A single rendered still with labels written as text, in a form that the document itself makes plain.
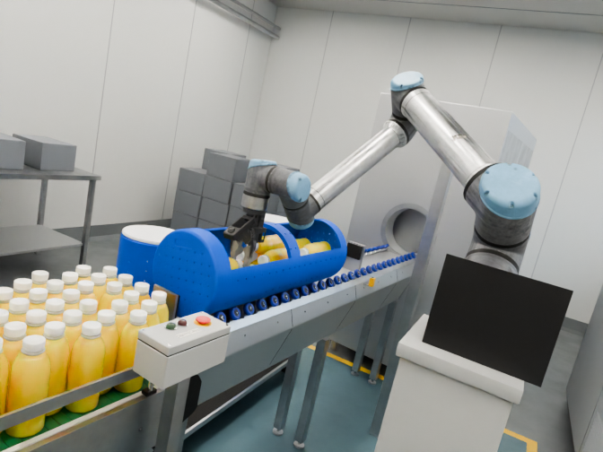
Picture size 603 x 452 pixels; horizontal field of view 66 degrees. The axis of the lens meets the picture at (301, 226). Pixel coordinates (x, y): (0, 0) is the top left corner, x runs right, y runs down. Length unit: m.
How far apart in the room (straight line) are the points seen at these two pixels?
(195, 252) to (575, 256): 5.43
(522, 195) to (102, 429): 1.14
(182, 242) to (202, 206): 4.04
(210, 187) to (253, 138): 2.31
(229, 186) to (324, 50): 2.86
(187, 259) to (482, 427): 0.94
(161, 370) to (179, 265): 0.50
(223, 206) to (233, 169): 0.44
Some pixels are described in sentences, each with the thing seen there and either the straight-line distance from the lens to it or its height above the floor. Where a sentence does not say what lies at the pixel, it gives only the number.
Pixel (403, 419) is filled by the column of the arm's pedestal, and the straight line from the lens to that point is 1.42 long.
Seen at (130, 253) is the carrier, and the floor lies 0.97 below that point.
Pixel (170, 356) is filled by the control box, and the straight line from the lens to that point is 1.06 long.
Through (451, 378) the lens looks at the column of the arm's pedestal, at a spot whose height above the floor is 1.05.
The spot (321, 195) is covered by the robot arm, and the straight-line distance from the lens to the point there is 1.58.
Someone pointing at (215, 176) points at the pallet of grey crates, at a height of 0.94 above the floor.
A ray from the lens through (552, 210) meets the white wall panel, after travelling 6.33.
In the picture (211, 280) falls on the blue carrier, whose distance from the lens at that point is 1.41.
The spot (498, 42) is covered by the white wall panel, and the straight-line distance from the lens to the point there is 6.59.
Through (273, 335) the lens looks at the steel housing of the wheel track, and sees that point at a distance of 1.80.
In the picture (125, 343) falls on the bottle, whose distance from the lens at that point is 1.20.
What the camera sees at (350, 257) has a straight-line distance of 2.57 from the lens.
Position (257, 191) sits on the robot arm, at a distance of 1.52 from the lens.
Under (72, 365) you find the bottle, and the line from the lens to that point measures 1.15.
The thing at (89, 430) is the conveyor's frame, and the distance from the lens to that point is 1.18.
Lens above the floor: 1.58
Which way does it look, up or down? 11 degrees down
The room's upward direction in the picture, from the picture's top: 12 degrees clockwise
